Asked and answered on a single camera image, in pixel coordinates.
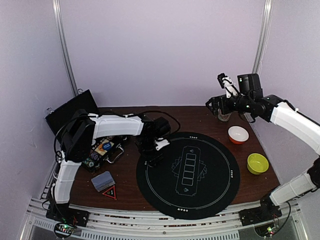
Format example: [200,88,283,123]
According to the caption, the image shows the round black poker mat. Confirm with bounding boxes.
[136,132,241,220]

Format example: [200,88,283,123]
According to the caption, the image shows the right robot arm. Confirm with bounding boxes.
[205,94,320,221]

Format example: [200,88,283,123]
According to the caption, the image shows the blue small blind button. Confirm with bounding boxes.
[102,142,113,151]

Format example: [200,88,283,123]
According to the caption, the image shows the aluminium post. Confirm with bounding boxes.
[252,0,274,74]
[52,0,79,97]

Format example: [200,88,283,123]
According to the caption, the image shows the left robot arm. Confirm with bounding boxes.
[50,109,171,222]

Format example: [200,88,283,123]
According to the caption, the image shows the black poker chip case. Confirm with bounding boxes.
[45,90,128,173]

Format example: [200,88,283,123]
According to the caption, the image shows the deck of blue cards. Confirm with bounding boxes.
[91,171,116,192]

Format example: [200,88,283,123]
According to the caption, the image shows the red black triangular token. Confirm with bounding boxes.
[102,185,117,200]

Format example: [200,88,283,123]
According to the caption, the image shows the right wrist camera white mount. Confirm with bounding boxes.
[217,73,240,99]

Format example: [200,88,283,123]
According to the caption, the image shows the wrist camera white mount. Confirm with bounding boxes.
[154,139,170,151]
[217,73,240,99]

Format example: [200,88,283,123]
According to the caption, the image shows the left aluminium post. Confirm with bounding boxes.
[52,0,79,97]

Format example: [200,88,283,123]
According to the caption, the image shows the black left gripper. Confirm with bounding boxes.
[138,136,164,167]

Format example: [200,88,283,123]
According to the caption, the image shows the aluminium front rail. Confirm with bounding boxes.
[21,196,301,240]

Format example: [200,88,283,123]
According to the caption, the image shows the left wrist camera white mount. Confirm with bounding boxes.
[154,139,170,151]

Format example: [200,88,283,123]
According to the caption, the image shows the orange white bowl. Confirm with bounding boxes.
[227,126,249,145]

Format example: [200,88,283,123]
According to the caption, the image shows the patterned ceramic mug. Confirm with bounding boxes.
[217,110,232,122]

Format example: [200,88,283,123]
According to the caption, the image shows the poker chip rows in case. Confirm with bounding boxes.
[82,150,102,169]

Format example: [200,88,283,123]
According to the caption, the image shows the yellow green bowl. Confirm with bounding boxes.
[247,153,269,175]

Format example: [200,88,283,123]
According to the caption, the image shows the right aluminium post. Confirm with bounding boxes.
[252,0,274,74]

